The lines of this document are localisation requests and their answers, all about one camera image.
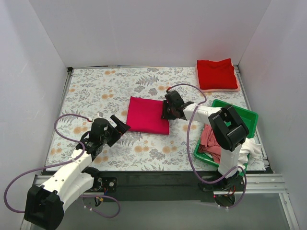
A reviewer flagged floral patterned tablecloth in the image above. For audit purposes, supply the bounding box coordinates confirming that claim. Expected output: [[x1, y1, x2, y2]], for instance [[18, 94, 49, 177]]
[[46, 67, 247, 171]]

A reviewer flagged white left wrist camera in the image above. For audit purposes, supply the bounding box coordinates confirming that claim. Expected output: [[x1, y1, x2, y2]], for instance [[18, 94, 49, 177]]
[[87, 111, 103, 122]]

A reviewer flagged white crumpled t-shirt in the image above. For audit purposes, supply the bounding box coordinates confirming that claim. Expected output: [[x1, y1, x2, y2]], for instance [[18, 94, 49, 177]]
[[238, 138, 262, 170]]

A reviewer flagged green plastic bin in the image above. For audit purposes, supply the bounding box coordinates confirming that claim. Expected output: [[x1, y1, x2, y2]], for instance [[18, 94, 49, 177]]
[[193, 106, 258, 170]]

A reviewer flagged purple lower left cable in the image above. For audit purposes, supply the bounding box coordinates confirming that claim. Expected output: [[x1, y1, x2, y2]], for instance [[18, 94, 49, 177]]
[[80, 194, 121, 219]]

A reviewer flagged folded pink t-shirt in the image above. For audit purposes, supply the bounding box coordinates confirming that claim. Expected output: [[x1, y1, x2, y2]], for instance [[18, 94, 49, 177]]
[[196, 59, 241, 93]]

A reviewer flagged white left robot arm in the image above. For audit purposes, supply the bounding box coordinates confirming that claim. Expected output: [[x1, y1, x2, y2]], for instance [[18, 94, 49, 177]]
[[24, 115, 130, 230]]

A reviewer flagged aluminium frame rail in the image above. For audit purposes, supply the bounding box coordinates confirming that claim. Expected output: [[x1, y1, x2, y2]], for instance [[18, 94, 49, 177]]
[[20, 173, 300, 230]]

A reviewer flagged magenta t-shirt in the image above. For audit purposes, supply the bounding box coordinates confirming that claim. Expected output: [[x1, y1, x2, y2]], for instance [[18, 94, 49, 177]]
[[126, 97, 169, 135]]

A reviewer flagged folded red t-shirt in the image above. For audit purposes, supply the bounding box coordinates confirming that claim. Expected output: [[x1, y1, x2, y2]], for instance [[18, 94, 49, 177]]
[[197, 57, 238, 90]]

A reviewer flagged dusty pink crumpled t-shirt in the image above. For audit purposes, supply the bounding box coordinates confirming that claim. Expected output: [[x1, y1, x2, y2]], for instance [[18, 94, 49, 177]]
[[198, 124, 221, 164]]

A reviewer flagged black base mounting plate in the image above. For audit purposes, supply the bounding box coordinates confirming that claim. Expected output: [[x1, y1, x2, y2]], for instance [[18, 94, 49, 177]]
[[43, 170, 274, 203]]

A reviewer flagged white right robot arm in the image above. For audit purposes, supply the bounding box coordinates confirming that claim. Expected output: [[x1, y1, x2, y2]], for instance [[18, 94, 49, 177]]
[[162, 90, 249, 191]]

